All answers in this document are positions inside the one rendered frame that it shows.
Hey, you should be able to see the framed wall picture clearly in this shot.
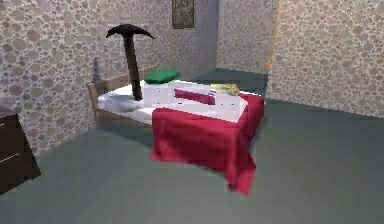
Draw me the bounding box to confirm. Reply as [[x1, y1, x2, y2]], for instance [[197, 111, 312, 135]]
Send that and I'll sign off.
[[171, 0, 195, 30]]

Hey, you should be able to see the white box with purple marks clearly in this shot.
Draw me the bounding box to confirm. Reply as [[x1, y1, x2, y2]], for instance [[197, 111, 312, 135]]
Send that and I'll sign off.
[[213, 89, 243, 122]]

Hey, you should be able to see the dark brown pickaxe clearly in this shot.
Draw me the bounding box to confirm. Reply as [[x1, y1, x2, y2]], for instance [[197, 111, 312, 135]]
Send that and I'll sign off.
[[105, 23, 156, 102]]

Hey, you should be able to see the dark brown chest of drawers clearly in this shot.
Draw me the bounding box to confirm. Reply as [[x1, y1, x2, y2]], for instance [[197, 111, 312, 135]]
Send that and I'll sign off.
[[0, 105, 42, 195]]

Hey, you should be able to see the red bedspread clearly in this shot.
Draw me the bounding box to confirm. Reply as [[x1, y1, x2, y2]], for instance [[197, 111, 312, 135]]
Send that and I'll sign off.
[[150, 88, 266, 196]]

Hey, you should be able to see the wooden bed with white mattress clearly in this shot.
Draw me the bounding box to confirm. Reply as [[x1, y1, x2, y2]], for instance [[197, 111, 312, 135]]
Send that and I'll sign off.
[[87, 64, 267, 129]]

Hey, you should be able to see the green pillow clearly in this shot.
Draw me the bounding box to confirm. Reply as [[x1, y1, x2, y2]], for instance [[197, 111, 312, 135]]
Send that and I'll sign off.
[[144, 69, 181, 85]]

